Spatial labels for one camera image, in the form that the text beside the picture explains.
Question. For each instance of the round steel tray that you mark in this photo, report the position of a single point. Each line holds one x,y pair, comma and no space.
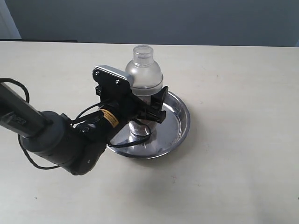
166,136

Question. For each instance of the clear plastic shaker bottle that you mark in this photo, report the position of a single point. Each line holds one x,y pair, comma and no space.
148,78

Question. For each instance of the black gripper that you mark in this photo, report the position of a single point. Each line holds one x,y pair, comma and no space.
113,115

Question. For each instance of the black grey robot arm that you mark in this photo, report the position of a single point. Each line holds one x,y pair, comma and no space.
75,145

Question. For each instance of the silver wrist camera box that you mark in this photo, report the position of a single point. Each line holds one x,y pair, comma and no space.
113,84

